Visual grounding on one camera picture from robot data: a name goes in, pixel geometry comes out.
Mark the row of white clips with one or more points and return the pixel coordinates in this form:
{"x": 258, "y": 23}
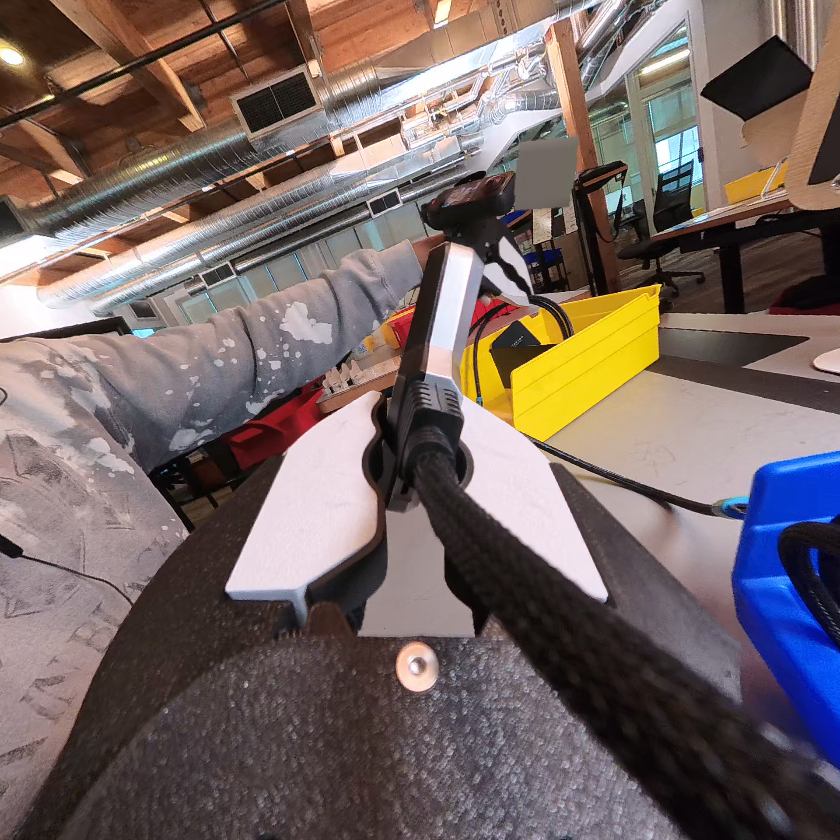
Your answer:
{"x": 344, "y": 379}

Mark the person's left hand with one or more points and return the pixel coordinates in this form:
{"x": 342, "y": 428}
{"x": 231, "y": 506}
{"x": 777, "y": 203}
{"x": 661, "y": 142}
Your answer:
{"x": 430, "y": 244}

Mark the tall standing desk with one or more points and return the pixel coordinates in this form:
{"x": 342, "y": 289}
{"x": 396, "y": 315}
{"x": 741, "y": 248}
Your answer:
{"x": 594, "y": 197}

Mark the black wood-edged board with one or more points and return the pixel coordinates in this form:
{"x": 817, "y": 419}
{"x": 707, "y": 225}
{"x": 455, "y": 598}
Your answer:
{"x": 820, "y": 131}
{"x": 754, "y": 79}

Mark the wooden post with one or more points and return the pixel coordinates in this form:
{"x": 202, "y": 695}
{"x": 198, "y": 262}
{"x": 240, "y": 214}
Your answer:
{"x": 571, "y": 98}

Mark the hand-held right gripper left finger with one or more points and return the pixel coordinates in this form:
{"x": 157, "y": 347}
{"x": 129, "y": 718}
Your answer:
{"x": 308, "y": 518}

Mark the black office chair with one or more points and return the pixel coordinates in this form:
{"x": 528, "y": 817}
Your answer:
{"x": 669, "y": 197}

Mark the grey wood-edged table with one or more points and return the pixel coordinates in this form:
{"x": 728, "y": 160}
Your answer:
{"x": 367, "y": 387}

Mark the brown standing desk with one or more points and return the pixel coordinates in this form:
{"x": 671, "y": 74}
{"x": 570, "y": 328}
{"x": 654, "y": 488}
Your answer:
{"x": 722, "y": 223}

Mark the grey hdmi switch box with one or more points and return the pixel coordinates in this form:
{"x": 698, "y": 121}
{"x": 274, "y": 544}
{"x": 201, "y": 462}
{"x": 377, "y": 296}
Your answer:
{"x": 446, "y": 308}

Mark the red storage tote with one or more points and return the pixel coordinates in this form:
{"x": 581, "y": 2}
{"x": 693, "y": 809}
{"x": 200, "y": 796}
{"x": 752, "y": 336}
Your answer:
{"x": 807, "y": 298}

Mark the cart with blue bins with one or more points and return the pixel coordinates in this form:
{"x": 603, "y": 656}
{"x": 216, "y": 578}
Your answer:
{"x": 544, "y": 262}

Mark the black framed marker sign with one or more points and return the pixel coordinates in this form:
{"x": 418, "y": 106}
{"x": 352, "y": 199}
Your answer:
{"x": 65, "y": 329}

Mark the silver air duct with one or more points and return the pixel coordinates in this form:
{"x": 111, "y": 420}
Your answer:
{"x": 164, "y": 170}
{"x": 229, "y": 229}

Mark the blue plastic bin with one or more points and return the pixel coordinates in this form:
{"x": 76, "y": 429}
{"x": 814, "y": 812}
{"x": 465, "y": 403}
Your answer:
{"x": 761, "y": 590}

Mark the red ribbed bin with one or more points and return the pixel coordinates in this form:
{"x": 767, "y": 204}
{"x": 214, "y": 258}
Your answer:
{"x": 400, "y": 328}

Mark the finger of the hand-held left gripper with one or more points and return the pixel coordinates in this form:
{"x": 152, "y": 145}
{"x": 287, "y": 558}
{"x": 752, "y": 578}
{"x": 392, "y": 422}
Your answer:
{"x": 518, "y": 266}
{"x": 505, "y": 297}

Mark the black bin divider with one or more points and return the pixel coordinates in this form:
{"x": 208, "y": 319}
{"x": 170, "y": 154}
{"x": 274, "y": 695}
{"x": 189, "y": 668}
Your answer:
{"x": 525, "y": 364}

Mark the person's left forearm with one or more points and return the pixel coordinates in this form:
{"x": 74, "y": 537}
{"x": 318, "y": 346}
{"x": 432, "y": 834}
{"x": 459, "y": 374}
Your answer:
{"x": 229, "y": 367}

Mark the yellow plastic bin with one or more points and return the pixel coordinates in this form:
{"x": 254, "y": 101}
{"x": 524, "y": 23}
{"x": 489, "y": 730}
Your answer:
{"x": 590, "y": 367}
{"x": 751, "y": 187}

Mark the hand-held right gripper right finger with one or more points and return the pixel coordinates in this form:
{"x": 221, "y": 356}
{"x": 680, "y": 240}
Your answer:
{"x": 525, "y": 479}

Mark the round ceiling light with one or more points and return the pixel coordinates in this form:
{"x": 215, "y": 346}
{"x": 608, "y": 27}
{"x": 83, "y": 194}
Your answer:
{"x": 10, "y": 56}

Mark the red basket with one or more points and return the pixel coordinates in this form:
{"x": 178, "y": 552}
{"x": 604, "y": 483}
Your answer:
{"x": 275, "y": 430}

